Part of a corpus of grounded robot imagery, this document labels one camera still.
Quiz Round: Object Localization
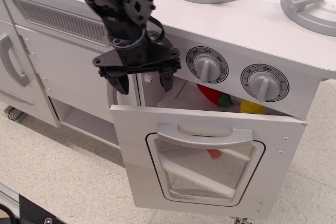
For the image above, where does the grey right control knob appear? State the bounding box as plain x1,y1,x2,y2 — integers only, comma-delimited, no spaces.
240,64,289,102

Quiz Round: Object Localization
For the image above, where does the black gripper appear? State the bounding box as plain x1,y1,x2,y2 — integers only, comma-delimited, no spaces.
92,29,181,95

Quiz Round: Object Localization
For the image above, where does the grey oven door handle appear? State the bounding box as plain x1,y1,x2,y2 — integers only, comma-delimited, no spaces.
157,123,254,150

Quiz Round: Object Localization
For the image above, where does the grey control knob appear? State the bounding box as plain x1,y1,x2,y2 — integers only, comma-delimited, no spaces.
148,30,173,48
240,64,289,102
186,46,229,83

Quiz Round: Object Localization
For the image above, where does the aluminium frame rail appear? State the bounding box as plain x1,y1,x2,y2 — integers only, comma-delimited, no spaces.
4,106,27,123

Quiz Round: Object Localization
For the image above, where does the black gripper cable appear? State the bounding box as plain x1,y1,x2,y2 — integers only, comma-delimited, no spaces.
145,16,165,44

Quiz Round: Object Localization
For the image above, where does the white toy oven door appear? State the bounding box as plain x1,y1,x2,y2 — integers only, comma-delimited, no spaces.
111,105,306,220

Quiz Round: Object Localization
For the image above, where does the grey cabinet door handle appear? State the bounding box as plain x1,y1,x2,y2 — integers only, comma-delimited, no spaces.
0,34,31,88

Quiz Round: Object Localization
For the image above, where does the red toy pepper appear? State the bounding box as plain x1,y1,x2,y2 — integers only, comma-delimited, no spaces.
197,84,233,108

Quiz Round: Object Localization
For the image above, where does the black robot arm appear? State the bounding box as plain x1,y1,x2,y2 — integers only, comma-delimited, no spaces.
85,0,181,94

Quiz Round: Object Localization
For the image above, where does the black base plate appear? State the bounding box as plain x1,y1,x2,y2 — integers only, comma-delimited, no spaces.
0,194,66,224

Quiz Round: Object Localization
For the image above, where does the grey left control knob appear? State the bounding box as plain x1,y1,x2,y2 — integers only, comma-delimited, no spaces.
148,30,173,48

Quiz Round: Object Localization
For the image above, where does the yellow toy in oven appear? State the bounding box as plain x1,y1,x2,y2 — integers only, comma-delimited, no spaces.
240,100,265,114

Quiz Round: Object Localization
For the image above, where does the white left cabinet door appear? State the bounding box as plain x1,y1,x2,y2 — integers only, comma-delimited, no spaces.
1,21,59,127

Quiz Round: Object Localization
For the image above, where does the white toy kitchen body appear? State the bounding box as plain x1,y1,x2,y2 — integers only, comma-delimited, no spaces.
1,0,335,146

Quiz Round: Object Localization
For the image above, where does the grey middle control knob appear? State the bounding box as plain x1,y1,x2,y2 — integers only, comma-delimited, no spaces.
186,46,229,83

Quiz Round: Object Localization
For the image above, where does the grey vent grille panel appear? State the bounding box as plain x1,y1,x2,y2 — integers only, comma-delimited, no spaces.
12,0,109,46

